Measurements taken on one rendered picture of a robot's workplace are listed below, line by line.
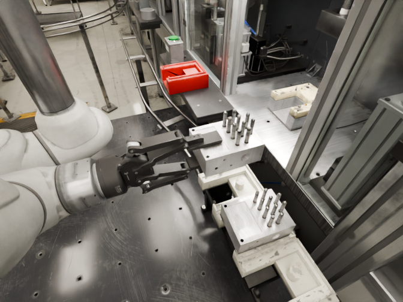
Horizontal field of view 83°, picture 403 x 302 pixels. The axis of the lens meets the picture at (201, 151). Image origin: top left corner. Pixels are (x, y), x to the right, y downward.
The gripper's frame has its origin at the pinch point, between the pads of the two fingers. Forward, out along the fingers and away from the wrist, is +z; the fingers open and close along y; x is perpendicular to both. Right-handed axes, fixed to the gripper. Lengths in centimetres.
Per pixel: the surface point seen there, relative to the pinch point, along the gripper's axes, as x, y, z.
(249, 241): -16.4, -10.7, 2.9
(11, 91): 258, -102, -137
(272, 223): -14.9, -10.9, 9.0
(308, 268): -23.8, -16.6, 13.1
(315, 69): 37, -12, 63
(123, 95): 206, -104, -18
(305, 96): 16.2, -6.9, 40.0
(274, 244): -17.5, -15.5, 9.0
